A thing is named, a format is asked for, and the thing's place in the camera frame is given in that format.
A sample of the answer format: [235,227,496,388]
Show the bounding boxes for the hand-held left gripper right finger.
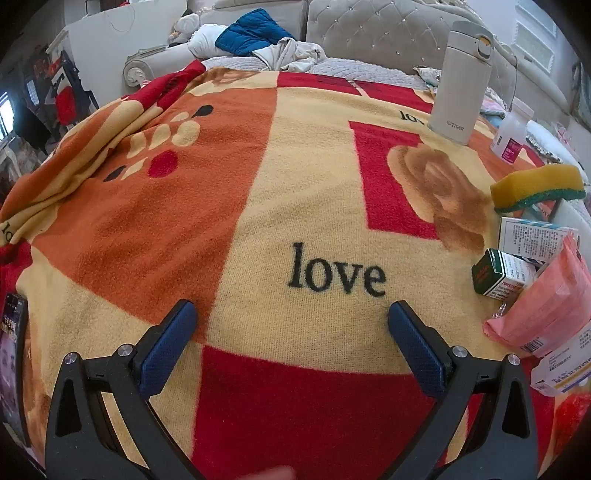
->
[387,300,541,480]

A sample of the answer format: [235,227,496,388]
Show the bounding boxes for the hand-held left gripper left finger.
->
[45,299,208,480]

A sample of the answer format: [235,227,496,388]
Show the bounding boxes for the pink snack packet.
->
[482,231,591,356]

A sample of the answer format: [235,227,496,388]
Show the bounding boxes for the green medicine box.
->
[471,248,539,303]

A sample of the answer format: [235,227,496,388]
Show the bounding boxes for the white striped box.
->
[530,318,591,398]

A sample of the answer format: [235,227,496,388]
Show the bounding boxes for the dark printed box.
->
[0,293,33,448]

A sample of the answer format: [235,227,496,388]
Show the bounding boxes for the white medicine box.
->
[498,217,580,268]

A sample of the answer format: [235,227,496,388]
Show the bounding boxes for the printed fleece blanket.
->
[0,60,561,480]

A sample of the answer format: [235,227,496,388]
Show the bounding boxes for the yellow green sponge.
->
[489,165,588,214]

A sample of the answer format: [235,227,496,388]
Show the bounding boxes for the white plastic bottle pink label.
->
[489,98,536,163]

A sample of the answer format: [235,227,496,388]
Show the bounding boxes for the white frilled cushion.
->
[526,120,578,164]

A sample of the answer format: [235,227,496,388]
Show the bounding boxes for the folded pink blue towels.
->
[480,88,509,126]

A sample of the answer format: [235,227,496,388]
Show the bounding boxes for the black garment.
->
[13,104,52,149]

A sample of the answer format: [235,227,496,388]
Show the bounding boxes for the red garment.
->
[55,85,83,125]

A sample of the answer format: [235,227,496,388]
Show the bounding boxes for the white thermos bottle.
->
[427,20,496,146]

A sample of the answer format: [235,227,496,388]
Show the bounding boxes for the quilted sofa cover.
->
[201,55,430,90]

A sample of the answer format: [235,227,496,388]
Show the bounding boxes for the white pillow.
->
[187,24,232,58]

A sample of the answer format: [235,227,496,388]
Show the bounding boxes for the beige garment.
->
[252,39,328,73]

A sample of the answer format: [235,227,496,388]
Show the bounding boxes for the beige tufted sofa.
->
[122,0,573,116]

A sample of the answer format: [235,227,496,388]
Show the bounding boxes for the white plush toy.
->
[168,10,201,44]

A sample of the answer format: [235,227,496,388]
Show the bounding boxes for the blue jacket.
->
[215,8,301,58]

